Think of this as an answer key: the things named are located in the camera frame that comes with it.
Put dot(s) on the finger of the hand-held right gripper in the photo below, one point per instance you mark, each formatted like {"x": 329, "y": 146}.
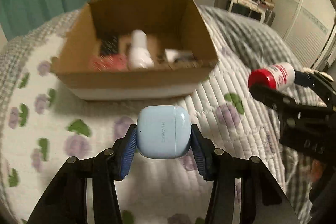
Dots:
{"x": 273, "y": 98}
{"x": 303, "y": 78}

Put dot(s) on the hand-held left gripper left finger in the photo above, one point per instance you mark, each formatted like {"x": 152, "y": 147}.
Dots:
{"x": 128, "y": 153}

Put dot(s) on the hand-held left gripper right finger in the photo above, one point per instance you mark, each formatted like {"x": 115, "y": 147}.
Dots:
{"x": 200, "y": 155}

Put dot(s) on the red and white bottle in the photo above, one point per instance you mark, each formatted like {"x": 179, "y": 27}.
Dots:
{"x": 273, "y": 74}

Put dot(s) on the light blue earbud case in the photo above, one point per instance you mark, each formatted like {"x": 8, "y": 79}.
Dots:
{"x": 162, "y": 132}

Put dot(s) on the cardboard box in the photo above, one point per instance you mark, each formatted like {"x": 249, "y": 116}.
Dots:
{"x": 131, "y": 85}

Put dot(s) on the pink patterned packet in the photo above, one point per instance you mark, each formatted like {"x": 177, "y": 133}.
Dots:
{"x": 110, "y": 62}

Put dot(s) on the white square adapter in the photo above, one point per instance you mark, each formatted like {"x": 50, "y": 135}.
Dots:
{"x": 172, "y": 54}

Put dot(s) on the black box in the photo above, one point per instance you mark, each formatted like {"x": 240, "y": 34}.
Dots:
{"x": 109, "y": 45}

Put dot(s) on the dark suitcase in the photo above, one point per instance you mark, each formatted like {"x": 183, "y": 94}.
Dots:
{"x": 269, "y": 18}

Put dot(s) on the white slatted wardrobe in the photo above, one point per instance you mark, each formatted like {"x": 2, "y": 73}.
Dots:
{"x": 304, "y": 8}

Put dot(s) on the white floral quilt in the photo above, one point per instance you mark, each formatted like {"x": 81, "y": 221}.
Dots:
{"x": 65, "y": 113}

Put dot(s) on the floral quilted bedspread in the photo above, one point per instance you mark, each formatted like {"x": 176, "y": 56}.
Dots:
{"x": 236, "y": 29}

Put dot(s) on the white dressing table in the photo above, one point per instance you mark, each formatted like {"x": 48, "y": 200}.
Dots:
{"x": 244, "y": 1}

